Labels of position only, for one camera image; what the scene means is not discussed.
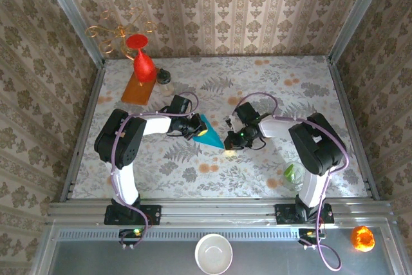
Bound floral table cover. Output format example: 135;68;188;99
70;55;370;199

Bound small bottle black cap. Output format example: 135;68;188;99
156;68;175;97

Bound orange wooden board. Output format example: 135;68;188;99
120;67;159;106

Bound clear glass green leaf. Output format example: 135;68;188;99
282;162;305;191

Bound red wine glass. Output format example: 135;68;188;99
125;33;155;83

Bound white bowl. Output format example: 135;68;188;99
194;233;234;275

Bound orange ball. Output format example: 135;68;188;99
350;225;377;252

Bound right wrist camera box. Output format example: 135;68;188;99
227;101;262;129

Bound aluminium mounting rail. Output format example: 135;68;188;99
46;200;395;226

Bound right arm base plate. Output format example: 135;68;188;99
274;203;335;225

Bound slotted cable duct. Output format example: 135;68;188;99
54;228;393;242

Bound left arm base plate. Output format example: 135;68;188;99
103;204;163;226

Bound aluminium side rail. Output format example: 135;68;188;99
59;62;107;202
328;59;380;201

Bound gold wire stand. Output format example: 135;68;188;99
85;6;158;62

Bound aluminium corner post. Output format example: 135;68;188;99
36;0;107;67
328;0;392;65

